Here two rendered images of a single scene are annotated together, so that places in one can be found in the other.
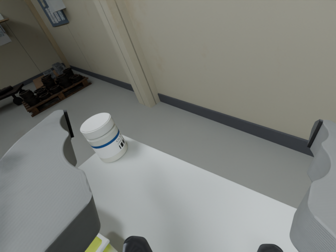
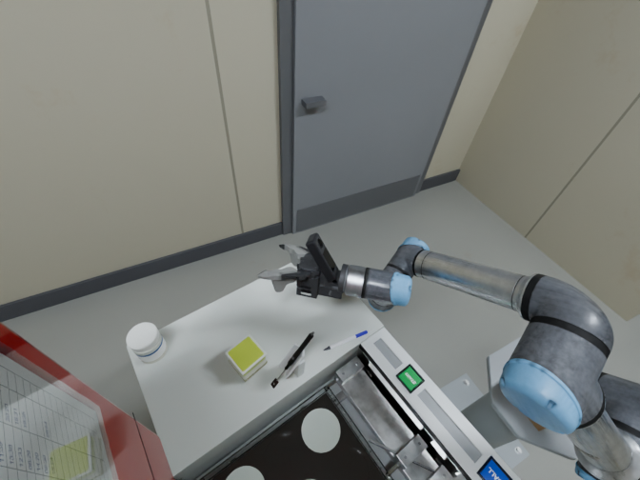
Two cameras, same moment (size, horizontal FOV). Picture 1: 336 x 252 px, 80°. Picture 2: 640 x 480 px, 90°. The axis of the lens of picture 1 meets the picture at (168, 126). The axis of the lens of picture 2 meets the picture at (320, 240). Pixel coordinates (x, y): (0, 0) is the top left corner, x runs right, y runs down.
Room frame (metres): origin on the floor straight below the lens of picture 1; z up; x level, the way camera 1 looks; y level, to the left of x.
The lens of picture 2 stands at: (0.01, 0.50, 1.83)
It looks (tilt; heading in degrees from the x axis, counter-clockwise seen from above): 48 degrees down; 266
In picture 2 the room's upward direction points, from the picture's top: 6 degrees clockwise
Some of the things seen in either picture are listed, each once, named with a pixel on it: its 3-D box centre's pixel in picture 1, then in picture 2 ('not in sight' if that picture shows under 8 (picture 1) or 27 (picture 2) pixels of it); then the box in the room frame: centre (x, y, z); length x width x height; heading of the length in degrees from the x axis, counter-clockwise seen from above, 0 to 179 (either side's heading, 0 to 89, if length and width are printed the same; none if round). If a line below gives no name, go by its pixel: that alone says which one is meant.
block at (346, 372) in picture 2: not in sight; (349, 370); (-0.14, 0.15, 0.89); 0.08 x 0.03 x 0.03; 36
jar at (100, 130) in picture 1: (105, 137); (148, 343); (0.40, 0.14, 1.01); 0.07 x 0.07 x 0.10
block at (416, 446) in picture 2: not in sight; (410, 451); (-0.28, 0.35, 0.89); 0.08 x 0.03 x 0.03; 36
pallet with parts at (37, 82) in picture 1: (49, 75); not in sight; (5.74, 2.44, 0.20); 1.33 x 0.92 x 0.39; 28
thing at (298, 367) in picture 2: not in sight; (292, 365); (0.02, 0.19, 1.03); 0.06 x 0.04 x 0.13; 36
